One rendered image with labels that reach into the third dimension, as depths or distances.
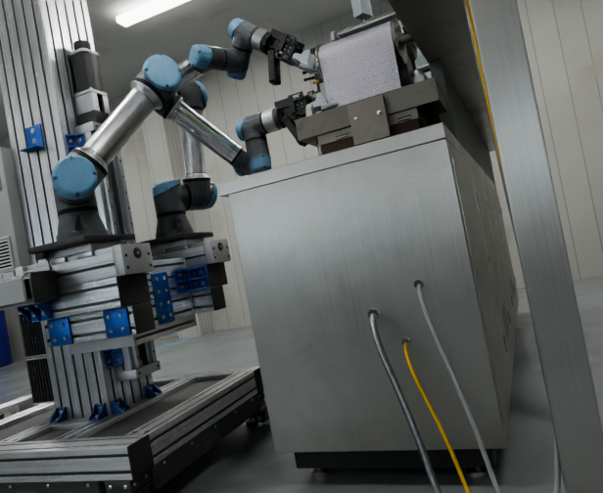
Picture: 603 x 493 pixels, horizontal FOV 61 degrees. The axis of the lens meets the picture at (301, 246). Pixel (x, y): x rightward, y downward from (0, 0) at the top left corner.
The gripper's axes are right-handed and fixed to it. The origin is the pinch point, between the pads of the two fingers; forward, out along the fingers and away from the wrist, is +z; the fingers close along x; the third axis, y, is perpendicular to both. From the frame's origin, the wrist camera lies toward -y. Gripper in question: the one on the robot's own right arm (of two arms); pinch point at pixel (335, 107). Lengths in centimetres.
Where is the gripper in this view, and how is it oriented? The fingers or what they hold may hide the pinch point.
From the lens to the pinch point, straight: 168.5
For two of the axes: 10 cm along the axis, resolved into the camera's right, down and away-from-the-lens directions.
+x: 4.0, -0.5, 9.2
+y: -1.8, -9.8, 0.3
